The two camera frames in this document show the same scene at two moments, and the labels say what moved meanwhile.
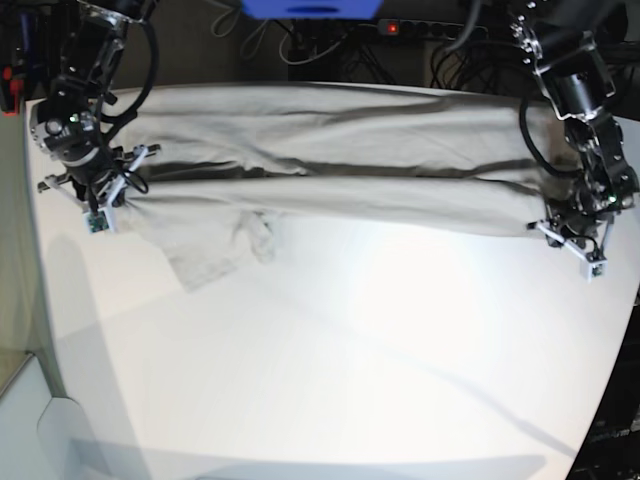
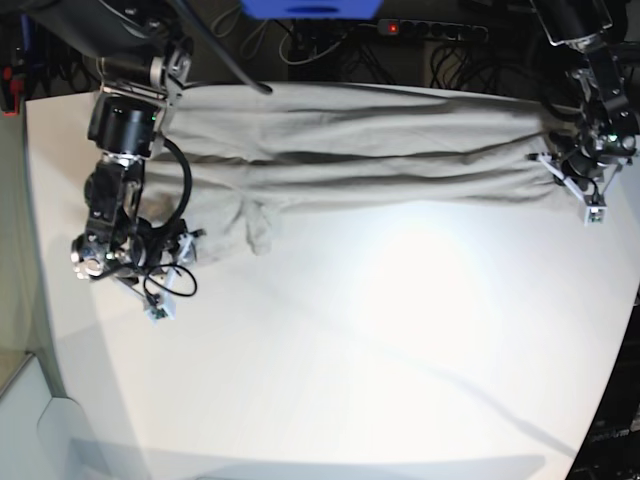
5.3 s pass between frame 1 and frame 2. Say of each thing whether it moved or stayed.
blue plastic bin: stayed
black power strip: stayed
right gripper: moved
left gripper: moved
